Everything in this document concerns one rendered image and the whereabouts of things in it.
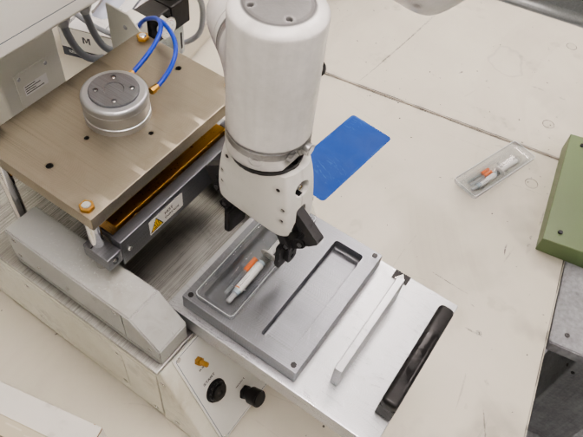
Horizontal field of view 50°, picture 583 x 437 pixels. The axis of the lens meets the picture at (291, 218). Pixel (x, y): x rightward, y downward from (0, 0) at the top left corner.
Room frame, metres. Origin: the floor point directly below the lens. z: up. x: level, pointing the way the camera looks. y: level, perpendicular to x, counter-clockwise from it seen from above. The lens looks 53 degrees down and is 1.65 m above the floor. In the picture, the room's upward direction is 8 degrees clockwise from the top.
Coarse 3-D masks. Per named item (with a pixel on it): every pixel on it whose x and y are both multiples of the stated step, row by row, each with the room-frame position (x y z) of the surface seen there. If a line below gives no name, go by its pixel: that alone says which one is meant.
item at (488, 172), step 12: (516, 144) 0.94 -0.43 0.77; (492, 156) 0.89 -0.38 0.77; (504, 156) 0.90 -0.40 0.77; (516, 156) 0.90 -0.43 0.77; (528, 156) 0.91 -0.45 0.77; (480, 168) 0.85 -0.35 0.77; (492, 168) 0.86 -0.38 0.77; (504, 168) 0.86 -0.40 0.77; (516, 168) 0.87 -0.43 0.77; (468, 180) 0.82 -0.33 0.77; (480, 180) 0.82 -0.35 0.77; (492, 180) 0.83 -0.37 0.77; (480, 192) 0.79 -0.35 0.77
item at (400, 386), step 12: (444, 312) 0.38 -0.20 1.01; (432, 324) 0.36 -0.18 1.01; (444, 324) 0.36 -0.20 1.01; (420, 336) 0.34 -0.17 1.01; (432, 336) 0.34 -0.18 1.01; (420, 348) 0.33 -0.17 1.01; (432, 348) 0.33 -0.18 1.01; (408, 360) 0.31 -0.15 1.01; (420, 360) 0.31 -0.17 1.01; (408, 372) 0.30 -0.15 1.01; (396, 384) 0.28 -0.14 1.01; (408, 384) 0.28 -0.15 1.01; (384, 396) 0.27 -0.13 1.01; (396, 396) 0.27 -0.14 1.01; (384, 408) 0.26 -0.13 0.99; (396, 408) 0.26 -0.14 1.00
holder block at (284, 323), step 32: (256, 224) 0.48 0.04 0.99; (320, 224) 0.49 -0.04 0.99; (224, 256) 0.42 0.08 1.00; (320, 256) 0.44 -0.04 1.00; (352, 256) 0.46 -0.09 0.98; (192, 288) 0.37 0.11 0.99; (288, 288) 0.39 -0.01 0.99; (320, 288) 0.41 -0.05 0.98; (352, 288) 0.40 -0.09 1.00; (224, 320) 0.34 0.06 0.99; (256, 320) 0.34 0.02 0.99; (288, 320) 0.36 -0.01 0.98; (320, 320) 0.35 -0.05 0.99; (256, 352) 0.31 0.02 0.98; (288, 352) 0.31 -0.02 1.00
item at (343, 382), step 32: (384, 288) 0.43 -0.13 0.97; (416, 288) 0.43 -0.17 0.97; (192, 320) 0.34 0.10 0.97; (352, 320) 0.37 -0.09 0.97; (384, 320) 0.38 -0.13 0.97; (416, 320) 0.39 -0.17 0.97; (224, 352) 0.32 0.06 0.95; (320, 352) 0.32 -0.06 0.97; (352, 352) 0.31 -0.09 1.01; (384, 352) 0.34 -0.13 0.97; (288, 384) 0.28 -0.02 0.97; (320, 384) 0.28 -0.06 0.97; (352, 384) 0.29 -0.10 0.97; (384, 384) 0.30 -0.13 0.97; (320, 416) 0.25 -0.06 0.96; (352, 416) 0.25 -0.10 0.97
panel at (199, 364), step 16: (192, 352) 0.33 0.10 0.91; (208, 352) 0.34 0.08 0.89; (176, 368) 0.30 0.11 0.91; (192, 368) 0.31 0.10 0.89; (208, 368) 0.33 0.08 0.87; (224, 368) 0.34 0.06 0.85; (240, 368) 0.35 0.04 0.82; (192, 384) 0.30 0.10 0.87; (208, 384) 0.31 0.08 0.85; (240, 384) 0.34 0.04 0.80; (256, 384) 0.35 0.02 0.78; (208, 400) 0.30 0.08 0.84; (224, 400) 0.31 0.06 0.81; (240, 400) 0.32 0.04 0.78; (208, 416) 0.28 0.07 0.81; (224, 416) 0.29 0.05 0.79; (240, 416) 0.31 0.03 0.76; (224, 432) 0.28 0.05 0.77
